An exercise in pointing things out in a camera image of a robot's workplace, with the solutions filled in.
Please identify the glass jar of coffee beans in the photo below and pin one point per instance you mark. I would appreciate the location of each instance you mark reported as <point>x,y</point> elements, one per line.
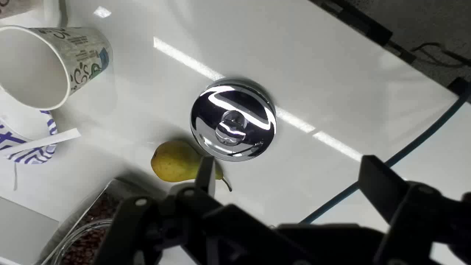
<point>97,215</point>

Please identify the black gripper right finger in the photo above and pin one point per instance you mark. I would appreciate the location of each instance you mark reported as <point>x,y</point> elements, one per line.
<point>385,191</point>

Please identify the patterned paper cup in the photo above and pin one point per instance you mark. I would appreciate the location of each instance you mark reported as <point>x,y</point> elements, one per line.
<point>79,53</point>

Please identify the green pear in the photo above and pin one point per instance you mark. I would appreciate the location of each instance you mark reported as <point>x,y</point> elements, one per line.
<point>175,160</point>

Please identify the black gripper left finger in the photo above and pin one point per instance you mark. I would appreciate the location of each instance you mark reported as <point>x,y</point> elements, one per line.
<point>207,174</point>

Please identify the blue patterned paper plate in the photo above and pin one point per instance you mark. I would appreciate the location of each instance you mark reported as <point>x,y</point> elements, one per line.
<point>52,125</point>

